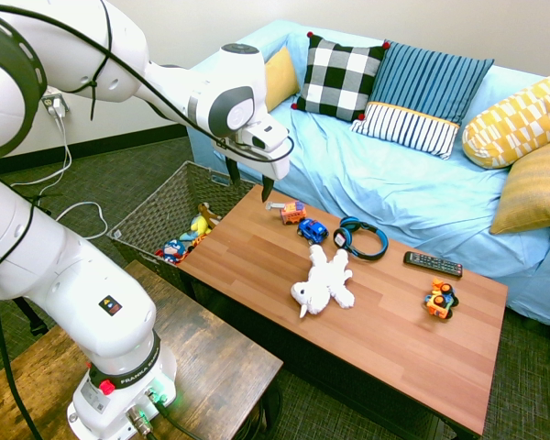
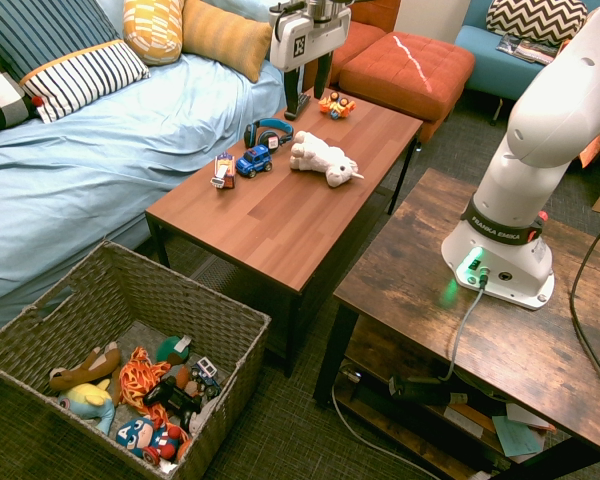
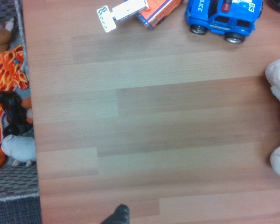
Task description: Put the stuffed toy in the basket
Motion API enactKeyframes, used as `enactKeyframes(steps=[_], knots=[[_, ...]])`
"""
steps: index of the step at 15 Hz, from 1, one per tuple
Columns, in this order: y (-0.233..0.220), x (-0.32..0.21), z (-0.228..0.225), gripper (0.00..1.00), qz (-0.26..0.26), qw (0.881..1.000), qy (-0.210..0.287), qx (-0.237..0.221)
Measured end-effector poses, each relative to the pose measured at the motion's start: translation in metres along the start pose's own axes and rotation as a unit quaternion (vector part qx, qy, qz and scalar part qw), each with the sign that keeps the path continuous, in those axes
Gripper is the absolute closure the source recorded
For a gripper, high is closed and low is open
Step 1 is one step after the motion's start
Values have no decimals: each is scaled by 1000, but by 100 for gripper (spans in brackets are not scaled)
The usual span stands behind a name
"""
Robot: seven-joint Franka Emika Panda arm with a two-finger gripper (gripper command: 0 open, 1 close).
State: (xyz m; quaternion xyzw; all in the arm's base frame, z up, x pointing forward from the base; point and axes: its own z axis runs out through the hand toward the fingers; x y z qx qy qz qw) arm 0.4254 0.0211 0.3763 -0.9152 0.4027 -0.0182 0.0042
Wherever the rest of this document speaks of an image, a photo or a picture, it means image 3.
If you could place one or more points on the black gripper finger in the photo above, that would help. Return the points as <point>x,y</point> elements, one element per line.
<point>119,215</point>

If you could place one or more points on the dark woven basket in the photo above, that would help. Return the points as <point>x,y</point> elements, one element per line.
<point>14,184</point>

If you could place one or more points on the black plastic toy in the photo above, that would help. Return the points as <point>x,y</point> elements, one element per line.
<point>12,112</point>

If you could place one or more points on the orange toy fire truck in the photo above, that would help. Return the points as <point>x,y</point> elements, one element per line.
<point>154,11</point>

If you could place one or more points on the brown stuffed dog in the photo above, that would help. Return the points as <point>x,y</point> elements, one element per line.
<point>0,35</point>

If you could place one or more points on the blue toy police car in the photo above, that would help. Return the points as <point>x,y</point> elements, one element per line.
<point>224,16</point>

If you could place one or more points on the grey plush animal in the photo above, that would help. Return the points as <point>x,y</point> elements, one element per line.
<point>18,147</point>

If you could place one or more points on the orange flame pattern plush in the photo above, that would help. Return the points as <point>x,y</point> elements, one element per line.
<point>7,70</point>

